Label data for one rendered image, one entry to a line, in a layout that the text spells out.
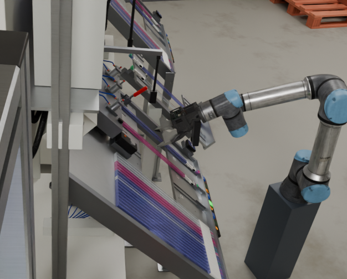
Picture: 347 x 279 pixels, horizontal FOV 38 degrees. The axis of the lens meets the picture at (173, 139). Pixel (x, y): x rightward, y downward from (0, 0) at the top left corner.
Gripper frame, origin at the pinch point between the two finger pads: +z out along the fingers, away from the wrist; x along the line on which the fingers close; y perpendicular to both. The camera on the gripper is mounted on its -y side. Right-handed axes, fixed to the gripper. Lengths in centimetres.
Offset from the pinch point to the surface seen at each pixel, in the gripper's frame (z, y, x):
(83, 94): -2, 57, 52
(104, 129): 6.6, 31.1, 27.8
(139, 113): 2.9, 9.3, -8.2
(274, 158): -38, -132, -107
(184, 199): -2.2, -11.8, 24.9
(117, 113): 1.8, 31.4, 22.6
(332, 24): -165, -211, -366
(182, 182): -2.3, -12.3, 15.3
